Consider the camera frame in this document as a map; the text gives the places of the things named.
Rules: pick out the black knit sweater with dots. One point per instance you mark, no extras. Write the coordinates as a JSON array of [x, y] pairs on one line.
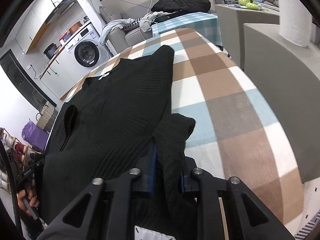
[[107, 127]]

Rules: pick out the checkered tablecloth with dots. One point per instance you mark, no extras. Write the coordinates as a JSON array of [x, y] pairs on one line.
[[236, 131]]

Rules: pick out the black jacket on sofa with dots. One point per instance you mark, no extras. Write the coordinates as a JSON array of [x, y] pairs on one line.
[[188, 6]]

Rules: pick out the purple bag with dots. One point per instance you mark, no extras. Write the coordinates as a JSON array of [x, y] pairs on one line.
[[35, 136]]

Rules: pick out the grey sofa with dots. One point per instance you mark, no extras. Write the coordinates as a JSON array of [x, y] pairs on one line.
[[120, 39]]

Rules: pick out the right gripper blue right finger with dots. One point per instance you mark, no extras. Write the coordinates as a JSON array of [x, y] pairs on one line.
[[186, 185]]

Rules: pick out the wooden shoe rack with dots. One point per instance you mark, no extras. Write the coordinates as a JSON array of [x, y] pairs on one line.
[[19, 156]]

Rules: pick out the white paper towel roll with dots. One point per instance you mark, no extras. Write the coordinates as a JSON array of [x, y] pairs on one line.
[[295, 22]]

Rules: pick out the grey white clothes pile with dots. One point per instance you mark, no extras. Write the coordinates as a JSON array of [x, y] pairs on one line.
[[144, 24]]

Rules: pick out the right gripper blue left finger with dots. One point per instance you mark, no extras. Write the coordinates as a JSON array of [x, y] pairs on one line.
[[150, 169]]

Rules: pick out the teal checkered cloth table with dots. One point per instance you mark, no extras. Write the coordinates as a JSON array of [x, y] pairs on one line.
[[204, 23]]

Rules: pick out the woven laundry basket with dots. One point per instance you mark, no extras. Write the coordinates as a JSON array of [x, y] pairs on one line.
[[46, 116]]

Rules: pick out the person left hand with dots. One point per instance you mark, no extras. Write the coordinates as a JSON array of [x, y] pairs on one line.
[[27, 196]]

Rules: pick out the green toy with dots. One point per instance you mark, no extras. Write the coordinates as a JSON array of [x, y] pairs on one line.
[[249, 4]]

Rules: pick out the black cooking pot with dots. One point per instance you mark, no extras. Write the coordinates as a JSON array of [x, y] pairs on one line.
[[50, 50]]

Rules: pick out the range hood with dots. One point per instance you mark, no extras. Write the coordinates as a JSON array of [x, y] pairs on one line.
[[59, 10]]

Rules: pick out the white washing machine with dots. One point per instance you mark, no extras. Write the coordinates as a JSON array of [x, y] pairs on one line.
[[84, 49]]

